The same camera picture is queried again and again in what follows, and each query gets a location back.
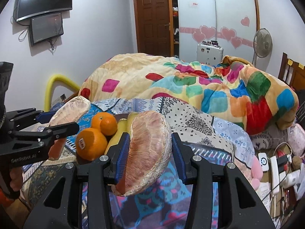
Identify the sugarcane piece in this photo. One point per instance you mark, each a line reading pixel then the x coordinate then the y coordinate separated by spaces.
pixel 131 121
pixel 114 141

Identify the peeled pomelo segment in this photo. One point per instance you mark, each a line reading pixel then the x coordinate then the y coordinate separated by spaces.
pixel 147 148
pixel 71 107

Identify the pink heart stickers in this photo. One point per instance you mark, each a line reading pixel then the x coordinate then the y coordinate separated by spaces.
pixel 207 32

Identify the wall power outlet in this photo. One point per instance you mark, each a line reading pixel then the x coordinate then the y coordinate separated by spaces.
pixel 63 98

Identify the wooden wardrobe with sliding doors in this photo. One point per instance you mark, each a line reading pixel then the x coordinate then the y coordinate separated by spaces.
pixel 197 9

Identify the colourful checked blanket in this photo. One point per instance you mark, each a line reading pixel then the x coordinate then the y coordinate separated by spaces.
pixel 166 81

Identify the black plug adapter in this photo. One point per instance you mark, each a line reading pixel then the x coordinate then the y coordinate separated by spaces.
pixel 283 162

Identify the white small appliance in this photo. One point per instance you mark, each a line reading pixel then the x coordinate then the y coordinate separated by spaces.
pixel 209 53

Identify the grey brown cloth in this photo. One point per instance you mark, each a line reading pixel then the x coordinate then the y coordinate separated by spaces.
pixel 266 139

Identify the small mandarin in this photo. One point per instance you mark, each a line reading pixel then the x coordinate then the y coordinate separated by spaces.
pixel 108 127

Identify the blue patterned quilt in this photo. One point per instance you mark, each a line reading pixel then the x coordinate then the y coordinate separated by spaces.
pixel 190 124

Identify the standing fan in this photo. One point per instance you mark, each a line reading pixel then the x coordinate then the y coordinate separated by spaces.
pixel 263 43

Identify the orange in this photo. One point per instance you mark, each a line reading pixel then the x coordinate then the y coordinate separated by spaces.
pixel 91 145
pixel 100 118

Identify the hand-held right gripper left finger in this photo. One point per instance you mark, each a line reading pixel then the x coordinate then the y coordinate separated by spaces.
pixel 122 152

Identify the person's left hand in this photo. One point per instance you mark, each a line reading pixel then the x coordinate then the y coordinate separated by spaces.
pixel 16 179

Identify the purple plate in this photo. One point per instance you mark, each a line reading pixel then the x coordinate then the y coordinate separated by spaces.
pixel 120 117

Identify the wooden headboard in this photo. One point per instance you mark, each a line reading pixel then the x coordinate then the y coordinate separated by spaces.
pixel 295 76

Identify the pink patterned pouch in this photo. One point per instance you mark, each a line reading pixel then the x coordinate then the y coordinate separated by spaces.
pixel 297 138

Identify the brown wooden door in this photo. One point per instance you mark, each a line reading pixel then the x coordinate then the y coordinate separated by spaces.
pixel 152 21

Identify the small black wall monitor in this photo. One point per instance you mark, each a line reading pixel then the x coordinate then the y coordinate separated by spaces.
pixel 46 28

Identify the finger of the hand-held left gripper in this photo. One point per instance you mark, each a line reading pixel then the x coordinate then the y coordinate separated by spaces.
pixel 64 128
pixel 45 116

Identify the white power strip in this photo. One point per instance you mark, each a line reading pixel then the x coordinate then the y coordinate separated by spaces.
pixel 274 171

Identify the wall-mounted black television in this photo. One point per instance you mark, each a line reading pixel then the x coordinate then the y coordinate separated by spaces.
pixel 45 0

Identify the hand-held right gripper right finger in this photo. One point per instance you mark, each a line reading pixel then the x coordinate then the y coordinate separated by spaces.
pixel 177 152

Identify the yellow padded rail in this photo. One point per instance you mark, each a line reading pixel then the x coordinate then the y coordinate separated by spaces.
pixel 48 88

